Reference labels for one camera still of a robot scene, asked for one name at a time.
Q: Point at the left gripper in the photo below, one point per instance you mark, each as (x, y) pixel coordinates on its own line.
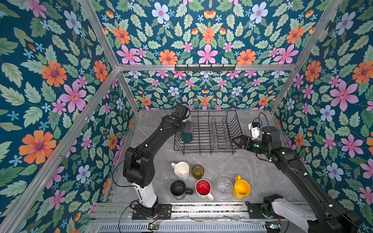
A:
(187, 126)

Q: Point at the clear drinking glass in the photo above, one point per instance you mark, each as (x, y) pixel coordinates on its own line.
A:
(224, 186)

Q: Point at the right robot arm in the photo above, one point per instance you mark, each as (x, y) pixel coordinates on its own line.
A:
(326, 216)

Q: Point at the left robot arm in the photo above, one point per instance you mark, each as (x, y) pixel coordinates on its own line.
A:
(180, 113)

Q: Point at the black mug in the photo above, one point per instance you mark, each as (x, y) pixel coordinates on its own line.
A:
(179, 190)

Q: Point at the red white mug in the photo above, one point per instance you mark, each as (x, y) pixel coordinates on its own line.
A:
(203, 189)

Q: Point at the black wire dish rack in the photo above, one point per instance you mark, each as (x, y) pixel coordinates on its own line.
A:
(213, 133)

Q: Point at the yellow mug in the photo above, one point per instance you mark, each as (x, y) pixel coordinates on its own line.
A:
(241, 188)

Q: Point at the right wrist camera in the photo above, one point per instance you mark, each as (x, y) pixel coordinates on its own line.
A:
(255, 130)

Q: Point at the dark green mug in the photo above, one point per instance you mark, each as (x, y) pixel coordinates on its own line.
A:
(186, 137)

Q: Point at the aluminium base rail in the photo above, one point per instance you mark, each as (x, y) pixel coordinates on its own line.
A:
(236, 211)

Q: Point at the olive green glass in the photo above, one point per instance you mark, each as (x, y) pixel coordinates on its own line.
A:
(197, 172)

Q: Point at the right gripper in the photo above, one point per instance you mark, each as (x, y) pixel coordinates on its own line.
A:
(244, 138)

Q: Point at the cream white mug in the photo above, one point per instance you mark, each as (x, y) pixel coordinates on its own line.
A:
(181, 170)

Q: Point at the wall hook rail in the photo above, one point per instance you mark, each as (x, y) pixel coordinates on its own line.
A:
(198, 68)

